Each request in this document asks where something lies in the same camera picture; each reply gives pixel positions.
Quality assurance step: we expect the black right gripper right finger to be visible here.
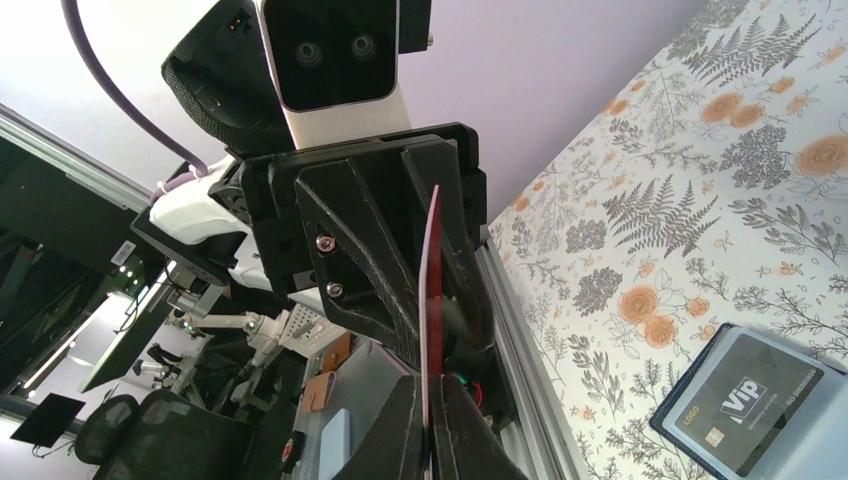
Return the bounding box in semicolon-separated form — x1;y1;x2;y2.
430;375;526;480

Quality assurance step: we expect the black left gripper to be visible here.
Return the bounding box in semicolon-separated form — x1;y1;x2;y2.
238;123;494;369

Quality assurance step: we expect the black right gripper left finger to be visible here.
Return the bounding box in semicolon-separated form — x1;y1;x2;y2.
334;376;424;480

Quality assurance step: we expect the white floral VIP card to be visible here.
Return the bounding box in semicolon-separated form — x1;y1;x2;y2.
418;185;442;479

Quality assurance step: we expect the black logo card with chip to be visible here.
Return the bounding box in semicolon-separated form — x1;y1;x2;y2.
650;324;841;479

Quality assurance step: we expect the dark blue card holder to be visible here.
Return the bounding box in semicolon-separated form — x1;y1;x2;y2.
649;323;847;479

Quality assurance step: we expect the black office chair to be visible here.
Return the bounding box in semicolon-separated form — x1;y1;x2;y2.
74;390;254;480

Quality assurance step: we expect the black computer monitor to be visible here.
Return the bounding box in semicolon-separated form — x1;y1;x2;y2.
77;289;172;393

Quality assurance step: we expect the floral patterned table mat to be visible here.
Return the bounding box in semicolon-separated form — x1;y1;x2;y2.
490;1;847;479

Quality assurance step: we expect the aluminium rail frame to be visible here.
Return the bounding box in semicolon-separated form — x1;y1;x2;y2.
475;231;589;479

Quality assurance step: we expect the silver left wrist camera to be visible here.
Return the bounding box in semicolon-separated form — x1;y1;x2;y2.
255;0;411;150

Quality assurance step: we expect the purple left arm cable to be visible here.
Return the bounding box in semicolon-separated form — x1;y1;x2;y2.
60;0;212;179

